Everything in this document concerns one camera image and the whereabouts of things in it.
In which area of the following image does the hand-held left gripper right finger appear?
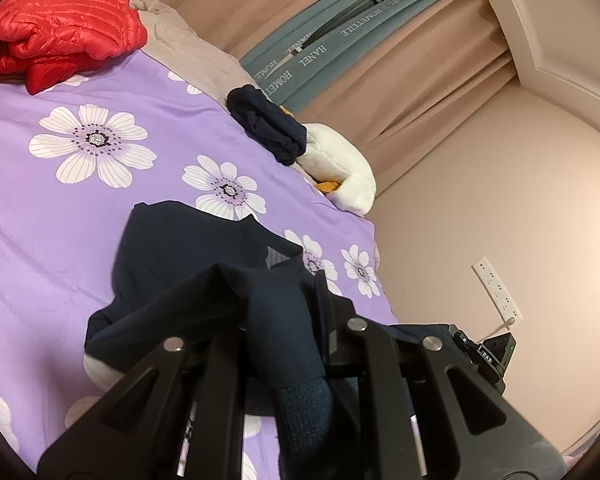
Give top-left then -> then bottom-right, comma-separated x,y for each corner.
314,270 -> 567,480

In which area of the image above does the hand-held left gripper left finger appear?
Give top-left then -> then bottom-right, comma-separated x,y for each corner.
36,329 -> 253,480

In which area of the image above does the navy zip jacket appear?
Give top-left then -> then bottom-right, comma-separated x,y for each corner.
82,200 -> 462,480

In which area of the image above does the white power strip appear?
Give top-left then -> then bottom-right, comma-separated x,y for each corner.
472,257 -> 524,327

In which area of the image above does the white plush goose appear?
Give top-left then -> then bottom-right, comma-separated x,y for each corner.
277,105 -> 377,217

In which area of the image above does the folded navy garment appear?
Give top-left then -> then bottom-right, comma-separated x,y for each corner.
226,84 -> 309,166

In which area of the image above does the purple floral blanket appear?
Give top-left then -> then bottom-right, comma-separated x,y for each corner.
0,49 -> 400,480

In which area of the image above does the grey-blue printed curtain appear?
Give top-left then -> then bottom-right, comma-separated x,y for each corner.
239,0 -> 482,107

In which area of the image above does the beige bed sheet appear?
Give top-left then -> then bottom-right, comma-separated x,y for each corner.
82,0 -> 255,112

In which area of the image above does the red down jacket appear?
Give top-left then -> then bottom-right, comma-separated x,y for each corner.
0,0 -> 149,95

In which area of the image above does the white cable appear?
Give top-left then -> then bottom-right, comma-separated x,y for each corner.
479,316 -> 517,347

